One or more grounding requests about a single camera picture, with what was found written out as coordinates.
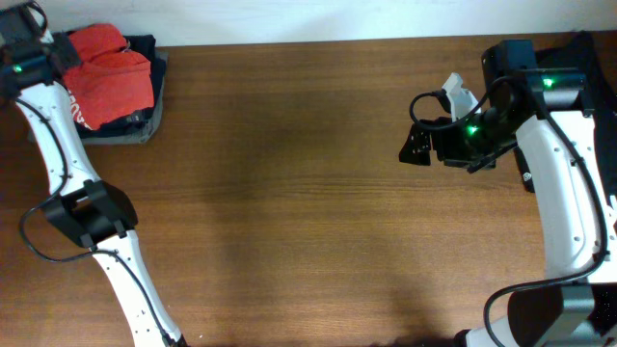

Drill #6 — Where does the red polo shirt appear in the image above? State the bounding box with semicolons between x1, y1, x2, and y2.
64;23;154;130

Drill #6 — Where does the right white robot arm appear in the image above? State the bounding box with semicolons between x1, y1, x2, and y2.
399;63;616;346

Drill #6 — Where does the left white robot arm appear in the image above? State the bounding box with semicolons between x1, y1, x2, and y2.
1;35;186;346

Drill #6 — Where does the folded navy blue garment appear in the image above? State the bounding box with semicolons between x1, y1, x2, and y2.
64;24;167;139

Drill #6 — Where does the folded grey garment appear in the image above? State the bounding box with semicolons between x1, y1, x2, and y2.
75;48;169;146

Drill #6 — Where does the black printed t-shirt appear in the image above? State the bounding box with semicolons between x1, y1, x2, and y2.
535;32;616;200

